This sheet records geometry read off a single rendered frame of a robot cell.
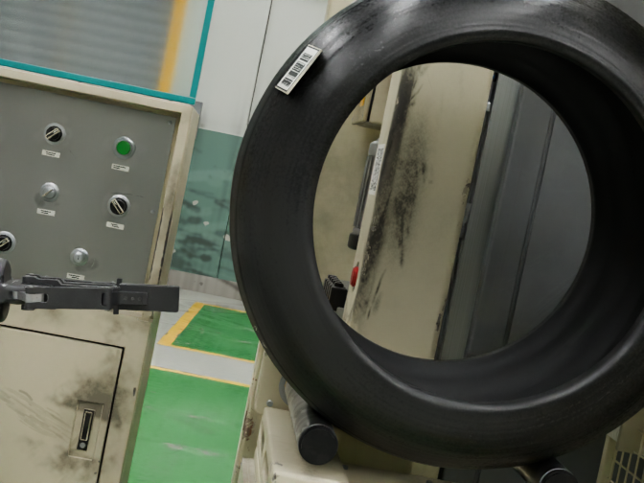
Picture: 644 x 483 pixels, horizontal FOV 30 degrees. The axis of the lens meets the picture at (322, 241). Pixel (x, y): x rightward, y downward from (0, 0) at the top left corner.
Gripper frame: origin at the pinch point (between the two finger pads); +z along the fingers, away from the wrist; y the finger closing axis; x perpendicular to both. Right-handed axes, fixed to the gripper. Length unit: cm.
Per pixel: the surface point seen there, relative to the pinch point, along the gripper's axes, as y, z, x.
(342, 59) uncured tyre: -11.6, 20.1, -28.1
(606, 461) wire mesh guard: 28, 66, 24
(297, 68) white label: -10.3, 15.4, -27.0
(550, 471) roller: -9, 47, 16
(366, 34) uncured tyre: -11.4, 22.5, -31.1
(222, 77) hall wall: 909, -3, -86
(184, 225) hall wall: 909, -29, 44
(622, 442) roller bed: 20, 65, 19
